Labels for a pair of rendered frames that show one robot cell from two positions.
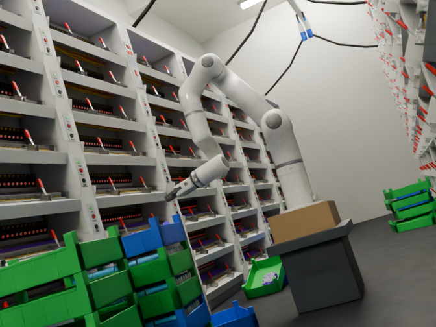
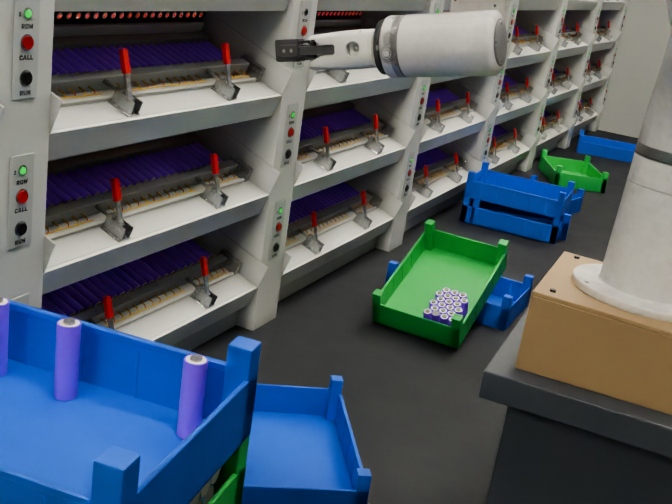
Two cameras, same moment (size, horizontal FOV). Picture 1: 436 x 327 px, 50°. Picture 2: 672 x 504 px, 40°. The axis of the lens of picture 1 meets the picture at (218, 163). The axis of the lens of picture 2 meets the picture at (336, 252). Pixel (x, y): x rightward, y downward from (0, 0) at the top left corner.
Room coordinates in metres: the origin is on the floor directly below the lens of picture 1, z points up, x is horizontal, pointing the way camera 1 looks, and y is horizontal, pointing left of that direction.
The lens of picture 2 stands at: (0.78, 0.08, 0.77)
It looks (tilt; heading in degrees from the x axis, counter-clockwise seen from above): 19 degrees down; 3
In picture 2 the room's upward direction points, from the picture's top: 9 degrees clockwise
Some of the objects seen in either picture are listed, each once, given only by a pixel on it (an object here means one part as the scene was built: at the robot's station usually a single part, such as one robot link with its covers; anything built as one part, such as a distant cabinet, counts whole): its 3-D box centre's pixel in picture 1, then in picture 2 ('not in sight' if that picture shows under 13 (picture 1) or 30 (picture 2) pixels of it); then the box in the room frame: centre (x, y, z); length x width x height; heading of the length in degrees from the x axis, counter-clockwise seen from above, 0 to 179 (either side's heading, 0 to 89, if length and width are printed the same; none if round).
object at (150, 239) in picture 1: (124, 244); (6, 388); (1.33, 0.32, 0.44); 0.30 x 0.20 x 0.08; 77
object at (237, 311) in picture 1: (224, 320); (288, 439); (2.01, 0.17, 0.04); 0.30 x 0.20 x 0.08; 13
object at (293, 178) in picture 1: (296, 187); (661, 230); (1.96, -0.28, 0.47); 0.19 x 0.19 x 0.18
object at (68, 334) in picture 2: not in sight; (67, 358); (1.40, 0.30, 0.44); 0.02 x 0.02 x 0.06
